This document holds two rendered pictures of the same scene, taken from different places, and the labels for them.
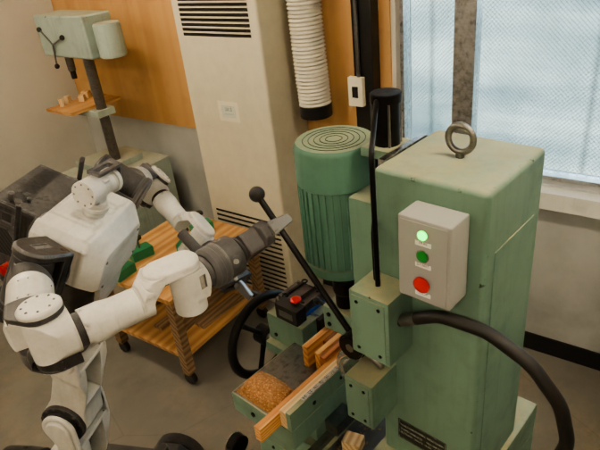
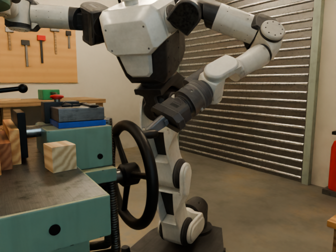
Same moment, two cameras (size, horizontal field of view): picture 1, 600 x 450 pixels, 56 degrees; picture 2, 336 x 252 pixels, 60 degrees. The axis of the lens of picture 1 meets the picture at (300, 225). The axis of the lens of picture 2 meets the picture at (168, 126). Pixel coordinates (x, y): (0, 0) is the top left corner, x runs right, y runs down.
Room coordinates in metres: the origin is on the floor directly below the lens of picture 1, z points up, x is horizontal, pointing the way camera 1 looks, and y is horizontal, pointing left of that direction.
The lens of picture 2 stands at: (1.63, -0.56, 1.05)
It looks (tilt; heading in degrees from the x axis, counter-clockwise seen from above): 8 degrees down; 102
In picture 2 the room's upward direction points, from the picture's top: straight up
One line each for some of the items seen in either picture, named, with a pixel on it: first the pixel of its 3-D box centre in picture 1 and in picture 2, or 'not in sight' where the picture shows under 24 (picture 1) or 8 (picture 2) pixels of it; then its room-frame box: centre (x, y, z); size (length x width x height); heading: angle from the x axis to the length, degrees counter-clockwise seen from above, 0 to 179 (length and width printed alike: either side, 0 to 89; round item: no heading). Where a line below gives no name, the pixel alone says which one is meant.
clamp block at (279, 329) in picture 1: (302, 320); (73, 143); (1.28, 0.03, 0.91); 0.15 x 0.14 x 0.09; 135
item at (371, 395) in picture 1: (370, 390); not in sight; (0.89, -0.11, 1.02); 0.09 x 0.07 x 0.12; 135
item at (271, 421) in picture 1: (336, 363); not in sight; (1.09, -0.05, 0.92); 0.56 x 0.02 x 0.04; 135
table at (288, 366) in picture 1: (326, 344); (33, 168); (1.22, -0.03, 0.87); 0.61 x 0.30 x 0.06; 135
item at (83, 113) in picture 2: (297, 300); (72, 111); (1.28, 0.03, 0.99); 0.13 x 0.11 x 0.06; 135
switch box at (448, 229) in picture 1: (432, 254); not in sight; (0.80, -0.22, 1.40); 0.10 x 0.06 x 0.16; 45
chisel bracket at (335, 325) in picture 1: (353, 321); not in sight; (1.11, -0.10, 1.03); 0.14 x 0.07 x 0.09; 45
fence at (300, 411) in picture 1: (368, 349); not in sight; (1.12, -0.14, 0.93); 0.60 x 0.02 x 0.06; 135
